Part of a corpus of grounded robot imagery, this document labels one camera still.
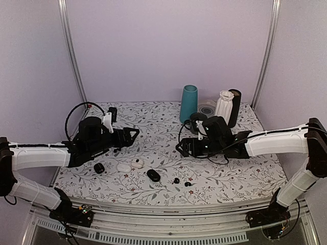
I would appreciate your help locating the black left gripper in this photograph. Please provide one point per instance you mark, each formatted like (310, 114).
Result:
(127, 142)

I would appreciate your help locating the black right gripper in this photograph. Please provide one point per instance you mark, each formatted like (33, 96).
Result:
(186, 142)

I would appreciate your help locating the black earbuds charging case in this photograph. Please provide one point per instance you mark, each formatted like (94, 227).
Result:
(153, 175)

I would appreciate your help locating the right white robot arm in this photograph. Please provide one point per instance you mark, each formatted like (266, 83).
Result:
(309, 139)

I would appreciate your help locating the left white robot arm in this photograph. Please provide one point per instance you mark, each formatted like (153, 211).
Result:
(16, 156)

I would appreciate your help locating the white open earbuds case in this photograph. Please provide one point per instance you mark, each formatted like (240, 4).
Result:
(137, 164)

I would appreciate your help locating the white closed earbuds case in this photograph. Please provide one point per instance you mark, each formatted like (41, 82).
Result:
(123, 168)

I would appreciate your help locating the small black closed case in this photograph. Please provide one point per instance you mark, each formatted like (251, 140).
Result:
(99, 168)

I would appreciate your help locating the dark grey mug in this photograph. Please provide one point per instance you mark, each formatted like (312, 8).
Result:
(194, 117)

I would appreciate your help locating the floral patterned table mat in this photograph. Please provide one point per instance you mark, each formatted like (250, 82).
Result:
(214, 181)

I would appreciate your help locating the teal tall vase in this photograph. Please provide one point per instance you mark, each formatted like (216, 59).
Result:
(189, 102)

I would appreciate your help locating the clear glass dish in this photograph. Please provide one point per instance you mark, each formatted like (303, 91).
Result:
(207, 107)

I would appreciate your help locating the black cylinder vase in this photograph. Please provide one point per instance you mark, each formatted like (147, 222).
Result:
(236, 101)

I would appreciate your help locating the white ribbed vase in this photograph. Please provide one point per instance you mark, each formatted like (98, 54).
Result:
(224, 105)

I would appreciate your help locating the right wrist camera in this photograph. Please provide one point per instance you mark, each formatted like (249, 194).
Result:
(200, 129)

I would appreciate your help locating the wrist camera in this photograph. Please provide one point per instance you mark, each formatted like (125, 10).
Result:
(200, 129)
(110, 118)

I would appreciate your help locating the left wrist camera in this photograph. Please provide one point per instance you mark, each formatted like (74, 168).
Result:
(110, 118)

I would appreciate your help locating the front aluminium rail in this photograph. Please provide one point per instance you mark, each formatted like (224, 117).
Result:
(199, 224)

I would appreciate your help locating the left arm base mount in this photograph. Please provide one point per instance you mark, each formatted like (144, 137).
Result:
(67, 214)

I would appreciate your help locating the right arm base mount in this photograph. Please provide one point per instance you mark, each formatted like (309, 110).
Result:
(272, 214)

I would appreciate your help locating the left aluminium frame post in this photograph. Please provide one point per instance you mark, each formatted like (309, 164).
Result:
(62, 4)

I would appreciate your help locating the aluminium frame post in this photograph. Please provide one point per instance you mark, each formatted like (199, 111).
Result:
(276, 4)
(62, 4)

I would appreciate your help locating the right aluminium frame post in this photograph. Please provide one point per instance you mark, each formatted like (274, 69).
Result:
(276, 4)

